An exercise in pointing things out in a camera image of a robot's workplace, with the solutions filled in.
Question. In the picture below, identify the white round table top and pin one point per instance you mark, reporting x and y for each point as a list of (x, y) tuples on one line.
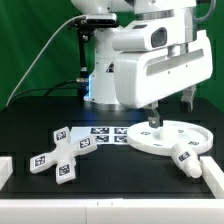
[(160, 141)]

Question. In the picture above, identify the white fence block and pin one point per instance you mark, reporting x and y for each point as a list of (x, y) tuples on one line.
[(213, 176), (6, 169)]

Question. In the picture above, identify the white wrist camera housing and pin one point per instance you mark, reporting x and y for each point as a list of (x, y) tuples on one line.
[(139, 37)]

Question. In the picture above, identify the white left fence block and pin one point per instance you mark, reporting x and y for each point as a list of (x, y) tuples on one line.
[(6, 169)]

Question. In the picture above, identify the white front fence rail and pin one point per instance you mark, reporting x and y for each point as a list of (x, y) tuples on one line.
[(112, 211)]

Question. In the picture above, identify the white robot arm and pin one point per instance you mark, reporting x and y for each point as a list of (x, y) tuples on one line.
[(145, 51)]

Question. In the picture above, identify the black camera on stand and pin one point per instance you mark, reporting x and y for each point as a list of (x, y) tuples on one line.
[(86, 26)]

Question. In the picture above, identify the white cross-shaped table base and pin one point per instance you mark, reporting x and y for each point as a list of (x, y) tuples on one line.
[(63, 156)]

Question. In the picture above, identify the white right fence block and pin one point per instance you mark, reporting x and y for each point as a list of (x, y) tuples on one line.
[(213, 176)]

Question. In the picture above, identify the white fiducial marker sheet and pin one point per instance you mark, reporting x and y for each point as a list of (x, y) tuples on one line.
[(102, 134)]

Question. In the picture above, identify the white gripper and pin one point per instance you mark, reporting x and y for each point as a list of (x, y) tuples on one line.
[(144, 78)]

